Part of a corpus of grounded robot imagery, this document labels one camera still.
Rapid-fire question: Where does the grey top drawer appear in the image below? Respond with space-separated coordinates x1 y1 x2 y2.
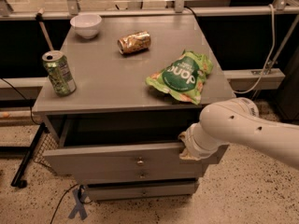
44 112 227 176

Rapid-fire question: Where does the grey drawer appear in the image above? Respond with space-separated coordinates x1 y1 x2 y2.
44 112 227 176
75 166 203 185
86 180 199 202

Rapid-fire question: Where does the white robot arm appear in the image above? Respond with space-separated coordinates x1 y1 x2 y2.
178 98 299 169

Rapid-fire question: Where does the grey bottom drawer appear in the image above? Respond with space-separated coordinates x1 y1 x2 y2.
86 180 199 202

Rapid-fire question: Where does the grey middle drawer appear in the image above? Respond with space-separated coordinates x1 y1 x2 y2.
75 166 203 185

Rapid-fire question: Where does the grey drawer cabinet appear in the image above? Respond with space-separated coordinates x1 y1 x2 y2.
34 15 234 188

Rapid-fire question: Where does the green chip bag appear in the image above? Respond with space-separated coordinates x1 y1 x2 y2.
146 50 213 105

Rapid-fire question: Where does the grey tape cross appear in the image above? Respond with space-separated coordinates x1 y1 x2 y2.
68 189 87 220

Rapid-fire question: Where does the crushed orange soda can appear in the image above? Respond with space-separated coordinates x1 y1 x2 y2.
117 31 151 54

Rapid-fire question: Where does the green soda can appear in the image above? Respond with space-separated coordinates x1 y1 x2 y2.
42 50 77 96

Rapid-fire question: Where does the white ceramic bowl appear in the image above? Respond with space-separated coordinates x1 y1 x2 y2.
70 14 102 39

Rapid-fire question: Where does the black floor stand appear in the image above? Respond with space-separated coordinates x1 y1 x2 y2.
11 123 46 189

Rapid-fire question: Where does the wooden stick with black tip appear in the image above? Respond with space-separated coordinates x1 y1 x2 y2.
36 8 54 50

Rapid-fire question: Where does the black floor cable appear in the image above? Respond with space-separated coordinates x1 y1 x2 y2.
50 184 87 224

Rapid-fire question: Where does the wire mesh basket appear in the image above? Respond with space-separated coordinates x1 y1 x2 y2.
33 133 58 173

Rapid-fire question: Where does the white hanging cable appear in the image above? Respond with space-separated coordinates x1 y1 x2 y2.
233 3 278 95

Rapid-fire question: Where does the black cable on left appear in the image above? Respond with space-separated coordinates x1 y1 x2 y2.
0 77 40 125

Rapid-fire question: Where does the metal railing frame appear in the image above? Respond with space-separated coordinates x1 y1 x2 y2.
0 0 299 20

